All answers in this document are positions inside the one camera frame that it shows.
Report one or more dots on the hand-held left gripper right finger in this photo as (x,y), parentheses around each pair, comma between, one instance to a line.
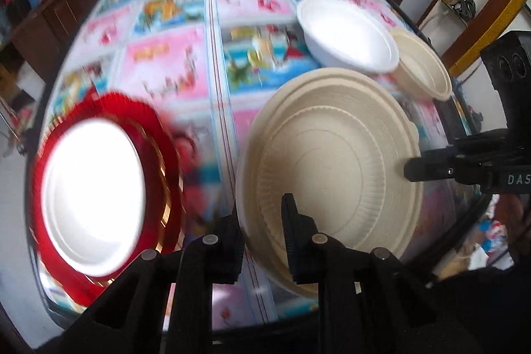
(292,250)

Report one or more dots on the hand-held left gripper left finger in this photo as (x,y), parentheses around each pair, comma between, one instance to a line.
(226,254)

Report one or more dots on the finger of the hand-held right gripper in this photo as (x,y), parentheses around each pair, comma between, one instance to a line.
(427,169)

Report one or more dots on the large beige ribbed bowl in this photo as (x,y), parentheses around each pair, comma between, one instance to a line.
(332,171)

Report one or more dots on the red scalloped glass plate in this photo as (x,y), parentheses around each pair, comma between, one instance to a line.
(161,188)

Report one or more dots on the small beige bowl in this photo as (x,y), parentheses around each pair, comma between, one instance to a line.
(423,63)

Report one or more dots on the white plate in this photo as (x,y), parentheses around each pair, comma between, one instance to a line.
(91,196)

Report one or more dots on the white bowl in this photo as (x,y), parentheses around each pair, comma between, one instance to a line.
(344,30)

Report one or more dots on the red ribbed glass plate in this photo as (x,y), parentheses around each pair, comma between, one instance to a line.
(103,105)

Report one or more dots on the person's right hand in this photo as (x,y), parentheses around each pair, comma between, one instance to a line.
(512,215)

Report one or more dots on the black and yellow tool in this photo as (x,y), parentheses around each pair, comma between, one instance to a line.
(460,5)

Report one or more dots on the fruit and flower printed tablecloth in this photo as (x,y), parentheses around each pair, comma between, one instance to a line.
(174,63)

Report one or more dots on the wooden shelf unit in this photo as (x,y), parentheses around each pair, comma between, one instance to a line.
(49,18)

